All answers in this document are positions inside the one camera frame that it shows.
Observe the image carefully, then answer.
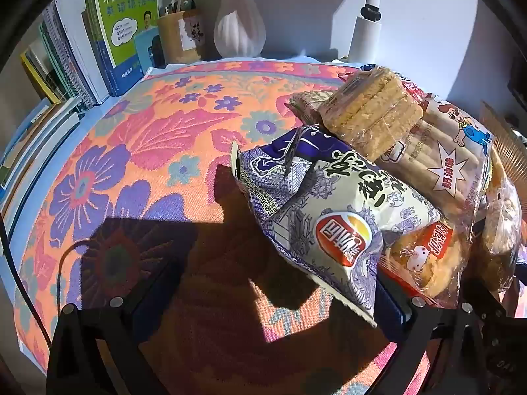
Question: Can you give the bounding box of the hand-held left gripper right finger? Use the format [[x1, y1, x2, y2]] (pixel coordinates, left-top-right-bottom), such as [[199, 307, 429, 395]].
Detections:
[[376, 274, 497, 395]]

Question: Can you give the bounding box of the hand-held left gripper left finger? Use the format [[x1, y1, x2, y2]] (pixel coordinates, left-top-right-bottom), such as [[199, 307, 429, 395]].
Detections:
[[48, 255, 184, 395]]

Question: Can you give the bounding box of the purple white chips bag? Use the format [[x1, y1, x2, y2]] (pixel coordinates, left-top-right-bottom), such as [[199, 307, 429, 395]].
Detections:
[[231, 125, 441, 328]]

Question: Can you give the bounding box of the red label rice cracker packet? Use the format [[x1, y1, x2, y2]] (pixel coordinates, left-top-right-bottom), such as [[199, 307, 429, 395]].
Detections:
[[376, 218, 472, 309]]

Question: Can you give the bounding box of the clear puffed snack packet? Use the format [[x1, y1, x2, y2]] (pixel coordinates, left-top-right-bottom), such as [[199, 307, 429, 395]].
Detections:
[[469, 148, 523, 303]]

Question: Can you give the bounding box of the floral tablecloth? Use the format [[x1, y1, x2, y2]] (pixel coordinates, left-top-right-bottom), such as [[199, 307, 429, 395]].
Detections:
[[12, 60, 454, 395]]

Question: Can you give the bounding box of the cartoon print breadstick packet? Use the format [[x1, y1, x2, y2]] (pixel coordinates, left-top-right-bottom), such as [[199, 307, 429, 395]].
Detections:
[[371, 70, 495, 235]]

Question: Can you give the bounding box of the stack of flat books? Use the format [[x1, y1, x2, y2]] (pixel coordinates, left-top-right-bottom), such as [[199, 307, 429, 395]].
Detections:
[[0, 99, 81, 215]]

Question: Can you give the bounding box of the brown brittle cake packet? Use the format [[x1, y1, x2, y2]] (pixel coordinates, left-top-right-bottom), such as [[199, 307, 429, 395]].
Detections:
[[316, 68, 425, 161]]

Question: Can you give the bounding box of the brown wafer packet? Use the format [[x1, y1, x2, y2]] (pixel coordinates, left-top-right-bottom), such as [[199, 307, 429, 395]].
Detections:
[[286, 90, 344, 126]]

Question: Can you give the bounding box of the light blue box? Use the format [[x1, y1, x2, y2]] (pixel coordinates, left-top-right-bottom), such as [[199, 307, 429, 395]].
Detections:
[[134, 28, 166, 70]]

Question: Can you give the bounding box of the wooden pen holder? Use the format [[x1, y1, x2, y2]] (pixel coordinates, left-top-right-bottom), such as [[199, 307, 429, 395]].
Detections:
[[156, 8, 207, 66]]

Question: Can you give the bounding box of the row of upright books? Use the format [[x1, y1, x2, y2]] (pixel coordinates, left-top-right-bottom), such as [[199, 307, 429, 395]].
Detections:
[[20, 0, 161, 105]]

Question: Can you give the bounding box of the white ribbed vase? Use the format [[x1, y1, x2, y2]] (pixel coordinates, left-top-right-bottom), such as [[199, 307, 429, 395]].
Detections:
[[208, 0, 266, 58]]

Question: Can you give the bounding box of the green cover book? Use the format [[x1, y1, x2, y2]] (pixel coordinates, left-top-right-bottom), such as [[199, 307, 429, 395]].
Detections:
[[91, 0, 159, 68]]

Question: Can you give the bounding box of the white desk lamp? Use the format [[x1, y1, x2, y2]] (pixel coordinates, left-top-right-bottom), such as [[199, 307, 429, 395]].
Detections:
[[348, 0, 385, 62]]

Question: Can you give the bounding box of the black cable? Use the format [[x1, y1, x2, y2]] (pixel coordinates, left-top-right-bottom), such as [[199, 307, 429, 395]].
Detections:
[[0, 210, 89, 338]]

